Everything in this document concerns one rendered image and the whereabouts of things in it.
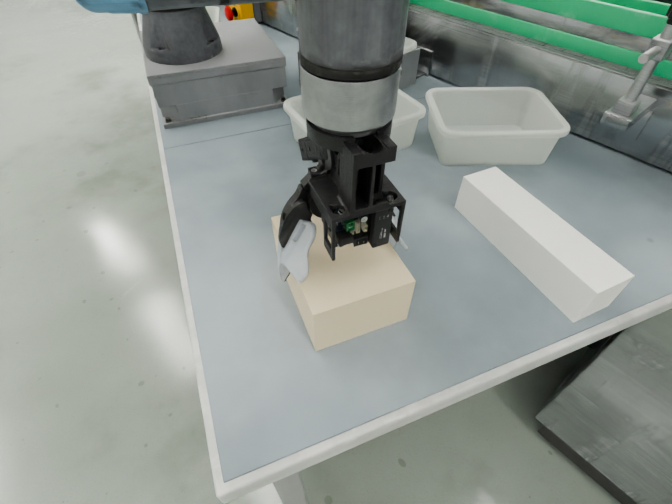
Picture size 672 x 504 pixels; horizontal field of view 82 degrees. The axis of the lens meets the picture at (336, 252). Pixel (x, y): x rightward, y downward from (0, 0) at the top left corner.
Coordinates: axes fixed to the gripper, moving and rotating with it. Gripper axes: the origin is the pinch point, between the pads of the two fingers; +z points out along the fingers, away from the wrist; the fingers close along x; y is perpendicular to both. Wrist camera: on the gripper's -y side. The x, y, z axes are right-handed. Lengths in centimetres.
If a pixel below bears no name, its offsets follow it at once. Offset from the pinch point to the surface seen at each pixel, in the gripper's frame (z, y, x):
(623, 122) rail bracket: -5, -5, 50
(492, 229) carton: 3.1, 0.6, 23.9
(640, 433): 48, 29, 56
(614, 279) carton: -0.9, 15.5, 28.1
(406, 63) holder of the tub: 0, -48, 37
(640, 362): 31, 20, 53
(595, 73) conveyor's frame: -7, -19, 57
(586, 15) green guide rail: -14, -25, 57
